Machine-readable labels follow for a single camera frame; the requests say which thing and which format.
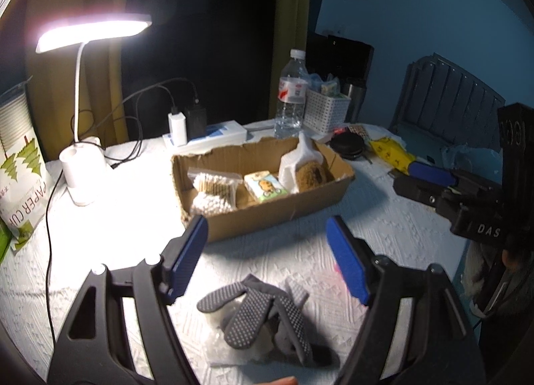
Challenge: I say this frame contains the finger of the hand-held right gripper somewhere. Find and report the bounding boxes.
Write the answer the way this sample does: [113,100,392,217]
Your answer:
[407,161,459,189]
[392,175,451,212]

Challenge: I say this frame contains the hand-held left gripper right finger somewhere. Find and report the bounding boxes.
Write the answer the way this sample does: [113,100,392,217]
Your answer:
[326,215,487,385]

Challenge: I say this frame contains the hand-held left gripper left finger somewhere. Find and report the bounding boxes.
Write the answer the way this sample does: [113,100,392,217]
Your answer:
[46,215,209,385]

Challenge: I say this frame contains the grey dotted work gloves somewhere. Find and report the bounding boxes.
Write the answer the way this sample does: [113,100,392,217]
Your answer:
[197,273,339,371]

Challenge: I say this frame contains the brown cardboard box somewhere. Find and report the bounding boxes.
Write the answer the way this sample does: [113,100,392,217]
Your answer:
[170,137,356,244]

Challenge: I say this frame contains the person's right hand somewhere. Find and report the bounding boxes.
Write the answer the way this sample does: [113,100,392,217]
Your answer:
[501,249,528,275]

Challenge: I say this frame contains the crumpled clear plastic wrap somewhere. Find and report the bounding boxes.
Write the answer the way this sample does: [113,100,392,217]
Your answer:
[442,143,506,185]

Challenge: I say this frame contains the yellow packet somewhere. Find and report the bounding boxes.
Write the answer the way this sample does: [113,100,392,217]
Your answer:
[369,138,418,173]

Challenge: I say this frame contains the bag of cotton swabs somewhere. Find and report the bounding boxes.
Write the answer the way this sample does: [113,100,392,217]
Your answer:
[186,170,245,216]

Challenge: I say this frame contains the white textured tablecloth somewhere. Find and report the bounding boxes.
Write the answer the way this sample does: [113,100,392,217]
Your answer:
[0,120,474,385]

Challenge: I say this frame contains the dark slatted chair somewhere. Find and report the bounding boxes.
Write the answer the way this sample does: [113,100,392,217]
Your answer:
[388,52,507,148]

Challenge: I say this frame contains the black round case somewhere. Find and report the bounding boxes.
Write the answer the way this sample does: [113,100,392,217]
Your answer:
[329,132,368,160]

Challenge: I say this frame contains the patterned packet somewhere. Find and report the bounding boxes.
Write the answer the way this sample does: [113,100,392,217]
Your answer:
[334,124,378,144]

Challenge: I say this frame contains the clear plastic bag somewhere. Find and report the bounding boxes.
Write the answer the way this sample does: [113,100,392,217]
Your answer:
[202,310,293,371]

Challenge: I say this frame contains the plastic bag with brown sponge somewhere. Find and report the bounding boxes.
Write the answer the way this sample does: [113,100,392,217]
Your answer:
[277,132,334,194]

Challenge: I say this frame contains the cartoon print tissue packet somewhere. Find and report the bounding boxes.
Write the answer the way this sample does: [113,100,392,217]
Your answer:
[243,170,289,204]

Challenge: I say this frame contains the metal cup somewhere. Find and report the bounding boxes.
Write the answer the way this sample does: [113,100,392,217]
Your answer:
[342,81,367,123]

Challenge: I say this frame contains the white plastic basket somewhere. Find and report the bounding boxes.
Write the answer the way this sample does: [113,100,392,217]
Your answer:
[304,86,352,134]

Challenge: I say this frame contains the white charger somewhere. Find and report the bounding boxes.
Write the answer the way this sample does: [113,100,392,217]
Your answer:
[168,107,188,147]

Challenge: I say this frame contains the white power strip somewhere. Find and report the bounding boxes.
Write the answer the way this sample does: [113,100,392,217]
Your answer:
[163,120,248,150]

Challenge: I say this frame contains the black charger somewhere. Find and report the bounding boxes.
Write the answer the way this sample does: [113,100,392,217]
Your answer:
[185,105,208,139]

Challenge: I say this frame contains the packets in basket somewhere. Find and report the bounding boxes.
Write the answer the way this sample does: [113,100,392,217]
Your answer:
[309,73,342,98]

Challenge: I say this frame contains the white desk lamp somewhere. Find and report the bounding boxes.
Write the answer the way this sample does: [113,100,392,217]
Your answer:
[35,11,153,206]

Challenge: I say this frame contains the black monitor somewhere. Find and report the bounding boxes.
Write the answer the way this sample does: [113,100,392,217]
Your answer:
[306,32,375,90]

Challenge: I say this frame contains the clear water bottle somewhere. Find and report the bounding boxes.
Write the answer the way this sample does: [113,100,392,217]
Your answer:
[274,49,310,139]

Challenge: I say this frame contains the green packet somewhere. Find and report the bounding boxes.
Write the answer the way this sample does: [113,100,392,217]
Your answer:
[0,218,13,264]

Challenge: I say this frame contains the paper cup package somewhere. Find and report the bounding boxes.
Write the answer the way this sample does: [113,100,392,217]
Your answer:
[0,76,53,252]

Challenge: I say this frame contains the yellow curtain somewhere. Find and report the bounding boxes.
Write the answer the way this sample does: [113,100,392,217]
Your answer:
[273,0,331,121]

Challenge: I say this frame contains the black lamp cable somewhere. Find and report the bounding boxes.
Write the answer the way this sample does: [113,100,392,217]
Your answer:
[44,168,63,336]

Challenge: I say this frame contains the black charger cable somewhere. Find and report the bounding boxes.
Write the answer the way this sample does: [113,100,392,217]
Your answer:
[77,77,200,169]

